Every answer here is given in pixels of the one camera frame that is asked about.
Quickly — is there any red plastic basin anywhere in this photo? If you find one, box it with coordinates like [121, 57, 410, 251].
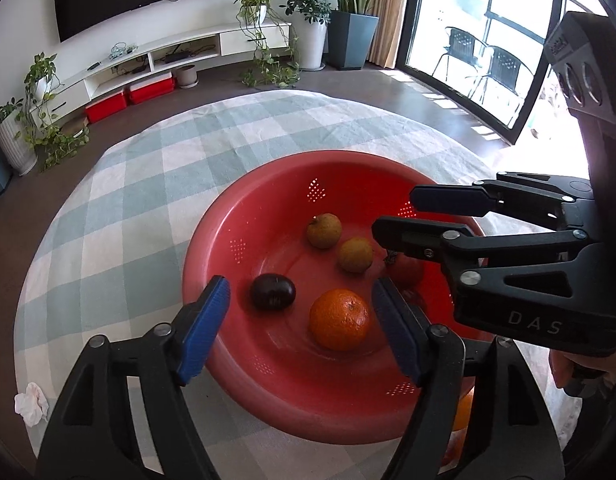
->
[182, 150, 488, 446]

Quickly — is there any beige curtain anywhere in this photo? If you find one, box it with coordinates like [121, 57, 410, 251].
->
[368, 0, 413, 68]

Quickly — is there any dark purple plum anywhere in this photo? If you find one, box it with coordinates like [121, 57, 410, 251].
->
[250, 273, 297, 311]

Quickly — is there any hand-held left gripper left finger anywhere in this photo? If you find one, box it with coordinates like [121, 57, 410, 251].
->
[35, 275, 232, 480]

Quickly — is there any red storage box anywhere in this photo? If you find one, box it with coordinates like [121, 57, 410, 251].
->
[126, 72, 177, 106]
[84, 91, 129, 124]

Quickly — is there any tall white plant pot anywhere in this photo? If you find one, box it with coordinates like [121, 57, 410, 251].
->
[293, 12, 327, 71]

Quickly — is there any crumpled white tissue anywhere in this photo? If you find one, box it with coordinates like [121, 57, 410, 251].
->
[14, 382, 50, 427]

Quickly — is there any white ribbed plant pot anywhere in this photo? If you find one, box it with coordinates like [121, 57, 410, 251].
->
[0, 115, 39, 177]

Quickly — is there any person's right hand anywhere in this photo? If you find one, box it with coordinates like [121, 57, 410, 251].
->
[548, 347, 616, 401]

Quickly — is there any checked tablecloth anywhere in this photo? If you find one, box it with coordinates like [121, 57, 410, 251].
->
[13, 89, 588, 480]

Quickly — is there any dark blue tapered pot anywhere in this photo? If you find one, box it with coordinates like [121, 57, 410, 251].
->
[328, 10, 379, 71]

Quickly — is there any orange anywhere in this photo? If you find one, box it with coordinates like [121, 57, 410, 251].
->
[452, 387, 474, 432]
[308, 288, 372, 352]

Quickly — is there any red tomato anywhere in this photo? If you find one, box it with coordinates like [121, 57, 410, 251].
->
[383, 252, 426, 291]

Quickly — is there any small green plant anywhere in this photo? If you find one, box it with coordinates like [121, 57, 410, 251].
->
[0, 97, 24, 126]

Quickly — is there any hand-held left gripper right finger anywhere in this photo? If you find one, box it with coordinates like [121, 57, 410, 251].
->
[372, 276, 566, 480]

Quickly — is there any black sliding door frame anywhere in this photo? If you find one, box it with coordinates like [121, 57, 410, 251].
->
[395, 0, 566, 147]

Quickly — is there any white television cabinet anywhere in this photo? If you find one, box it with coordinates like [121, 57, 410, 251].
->
[35, 20, 293, 116]

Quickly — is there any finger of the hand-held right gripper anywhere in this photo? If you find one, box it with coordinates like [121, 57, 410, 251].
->
[372, 215, 606, 311]
[410, 171, 596, 221]

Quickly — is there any black balcony chair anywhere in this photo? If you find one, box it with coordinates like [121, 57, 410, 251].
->
[432, 26, 488, 83]
[470, 45, 533, 128]

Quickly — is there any bushy schefflera plant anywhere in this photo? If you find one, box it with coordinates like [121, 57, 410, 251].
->
[278, 0, 333, 23]

